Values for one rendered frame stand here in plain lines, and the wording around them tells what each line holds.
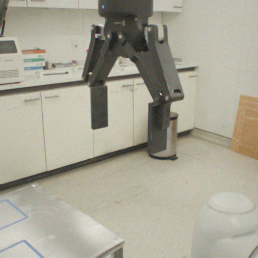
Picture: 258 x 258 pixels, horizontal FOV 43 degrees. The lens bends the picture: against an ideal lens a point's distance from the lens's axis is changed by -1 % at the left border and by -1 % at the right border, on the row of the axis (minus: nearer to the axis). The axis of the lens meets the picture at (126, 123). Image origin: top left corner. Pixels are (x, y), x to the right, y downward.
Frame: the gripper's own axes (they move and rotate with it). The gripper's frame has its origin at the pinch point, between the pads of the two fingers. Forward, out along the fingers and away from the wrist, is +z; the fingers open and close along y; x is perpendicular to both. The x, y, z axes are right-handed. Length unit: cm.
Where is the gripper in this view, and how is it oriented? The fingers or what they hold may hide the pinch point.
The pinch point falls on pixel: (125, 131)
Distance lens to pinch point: 49.4
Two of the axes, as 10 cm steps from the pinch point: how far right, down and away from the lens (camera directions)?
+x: -7.8, 1.8, -6.0
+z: 0.0, 9.6, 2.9
